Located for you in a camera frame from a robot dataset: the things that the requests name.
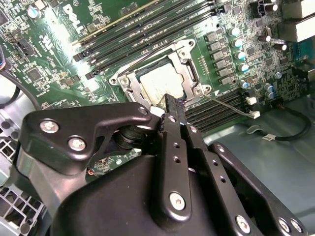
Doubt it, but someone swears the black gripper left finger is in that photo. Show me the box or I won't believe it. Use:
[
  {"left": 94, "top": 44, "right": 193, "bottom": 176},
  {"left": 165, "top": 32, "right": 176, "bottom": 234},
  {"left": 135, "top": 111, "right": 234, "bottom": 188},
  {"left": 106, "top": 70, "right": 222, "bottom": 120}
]
[{"left": 11, "top": 94, "right": 194, "bottom": 223}]

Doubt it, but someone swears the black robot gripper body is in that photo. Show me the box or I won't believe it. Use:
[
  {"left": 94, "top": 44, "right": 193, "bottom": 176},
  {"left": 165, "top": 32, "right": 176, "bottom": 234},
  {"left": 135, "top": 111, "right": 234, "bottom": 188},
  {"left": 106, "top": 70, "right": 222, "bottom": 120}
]
[{"left": 49, "top": 152, "right": 233, "bottom": 236}]

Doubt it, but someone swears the metal socket cover frame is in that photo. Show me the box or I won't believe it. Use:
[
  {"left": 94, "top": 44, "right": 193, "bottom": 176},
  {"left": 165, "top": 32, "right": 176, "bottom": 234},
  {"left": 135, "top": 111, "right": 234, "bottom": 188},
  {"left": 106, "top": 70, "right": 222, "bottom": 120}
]
[{"left": 123, "top": 53, "right": 210, "bottom": 105}]

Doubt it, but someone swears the thin metal locking lever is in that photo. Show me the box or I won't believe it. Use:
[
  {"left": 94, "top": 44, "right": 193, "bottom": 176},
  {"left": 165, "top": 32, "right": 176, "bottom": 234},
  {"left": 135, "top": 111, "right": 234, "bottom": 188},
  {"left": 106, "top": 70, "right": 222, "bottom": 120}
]
[
  {"left": 203, "top": 94, "right": 255, "bottom": 118},
  {"left": 115, "top": 48, "right": 178, "bottom": 77}
]

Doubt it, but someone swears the silver square CPU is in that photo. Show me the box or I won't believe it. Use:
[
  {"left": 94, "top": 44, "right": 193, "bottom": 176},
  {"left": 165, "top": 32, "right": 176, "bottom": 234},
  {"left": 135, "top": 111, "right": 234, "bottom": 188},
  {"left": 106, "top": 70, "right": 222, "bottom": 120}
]
[{"left": 139, "top": 64, "right": 186, "bottom": 104}]

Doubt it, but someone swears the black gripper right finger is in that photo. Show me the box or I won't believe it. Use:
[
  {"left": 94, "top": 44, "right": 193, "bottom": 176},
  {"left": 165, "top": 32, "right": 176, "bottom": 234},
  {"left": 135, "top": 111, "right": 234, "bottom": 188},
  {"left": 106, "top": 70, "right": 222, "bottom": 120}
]
[{"left": 178, "top": 99, "right": 308, "bottom": 236}]

